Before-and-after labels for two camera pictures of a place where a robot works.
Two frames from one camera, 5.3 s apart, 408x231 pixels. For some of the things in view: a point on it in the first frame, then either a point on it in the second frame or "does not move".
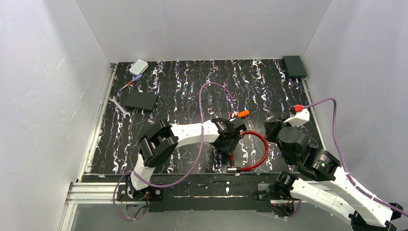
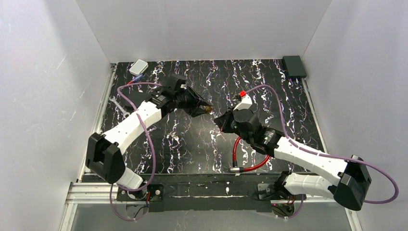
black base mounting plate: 204,193 does not move
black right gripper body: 272,129 -> 225,121
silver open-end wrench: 119,107 does not move
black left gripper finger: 228,147 -> 196,97
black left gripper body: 227,145 -> 190,102
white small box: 139,67 does not move
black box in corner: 294,66 does not move
